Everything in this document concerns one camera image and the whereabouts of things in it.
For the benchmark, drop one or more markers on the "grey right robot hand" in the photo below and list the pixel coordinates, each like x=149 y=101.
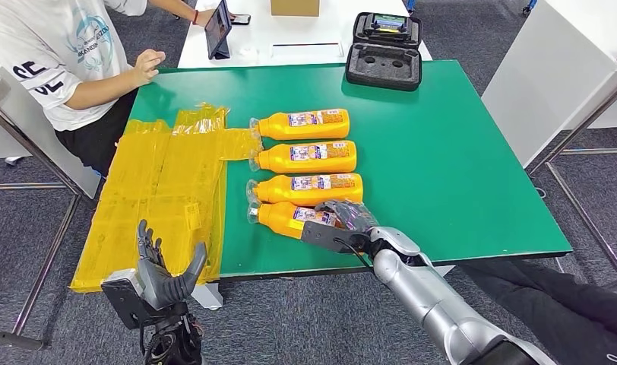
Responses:
x=354 y=214

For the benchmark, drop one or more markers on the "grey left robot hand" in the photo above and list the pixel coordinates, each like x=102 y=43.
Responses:
x=162 y=287

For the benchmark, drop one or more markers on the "orange detergent bottle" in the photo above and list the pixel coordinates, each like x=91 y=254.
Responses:
x=278 y=163
x=278 y=194
x=278 y=130
x=278 y=219

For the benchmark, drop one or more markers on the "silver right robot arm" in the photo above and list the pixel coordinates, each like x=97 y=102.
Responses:
x=429 y=297

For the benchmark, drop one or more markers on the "white table foot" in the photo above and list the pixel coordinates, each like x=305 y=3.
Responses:
x=210 y=297
x=447 y=269

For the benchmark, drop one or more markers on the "yellow plastic wrapped board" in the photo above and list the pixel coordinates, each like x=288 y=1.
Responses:
x=152 y=201

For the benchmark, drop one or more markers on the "white partition panel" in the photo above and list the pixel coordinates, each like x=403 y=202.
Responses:
x=87 y=181
x=545 y=85

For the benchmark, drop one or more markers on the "black foam carrying case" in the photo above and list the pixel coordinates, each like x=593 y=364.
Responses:
x=384 y=75

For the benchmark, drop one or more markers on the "flat white box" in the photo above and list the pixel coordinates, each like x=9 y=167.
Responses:
x=308 y=50

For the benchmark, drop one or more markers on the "white table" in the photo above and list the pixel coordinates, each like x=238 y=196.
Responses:
x=298 y=30

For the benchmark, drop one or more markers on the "black remote controller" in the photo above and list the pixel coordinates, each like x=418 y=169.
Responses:
x=389 y=22

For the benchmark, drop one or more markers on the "cardboard box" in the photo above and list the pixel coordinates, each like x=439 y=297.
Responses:
x=294 y=7

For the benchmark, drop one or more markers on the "blue chair caster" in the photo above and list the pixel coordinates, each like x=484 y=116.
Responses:
x=530 y=5
x=409 y=5

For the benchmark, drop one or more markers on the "black phone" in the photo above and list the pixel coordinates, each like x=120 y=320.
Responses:
x=241 y=19

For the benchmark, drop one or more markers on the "black tablet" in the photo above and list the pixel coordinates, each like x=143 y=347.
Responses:
x=218 y=30

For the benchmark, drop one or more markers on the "person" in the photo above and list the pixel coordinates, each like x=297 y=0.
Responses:
x=52 y=50
x=580 y=312

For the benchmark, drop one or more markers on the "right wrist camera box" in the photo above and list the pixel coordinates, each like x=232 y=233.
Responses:
x=328 y=236

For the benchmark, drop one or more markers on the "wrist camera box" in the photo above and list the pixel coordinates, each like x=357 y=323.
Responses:
x=119 y=302
x=328 y=236

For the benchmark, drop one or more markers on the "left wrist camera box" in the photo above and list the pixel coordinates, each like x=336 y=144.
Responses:
x=119 y=302

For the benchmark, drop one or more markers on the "steel tube frame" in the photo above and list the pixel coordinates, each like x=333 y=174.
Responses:
x=26 y=186
x=600 y=150

